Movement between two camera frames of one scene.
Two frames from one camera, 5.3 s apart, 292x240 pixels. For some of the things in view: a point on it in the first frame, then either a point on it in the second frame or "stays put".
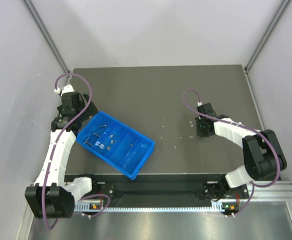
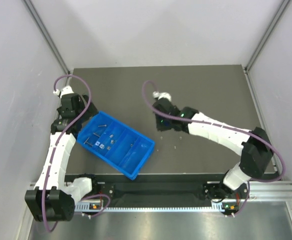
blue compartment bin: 119,146 stays put
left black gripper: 90,110 stays put
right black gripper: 203,131 → 164,124
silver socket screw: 86,140 stays put
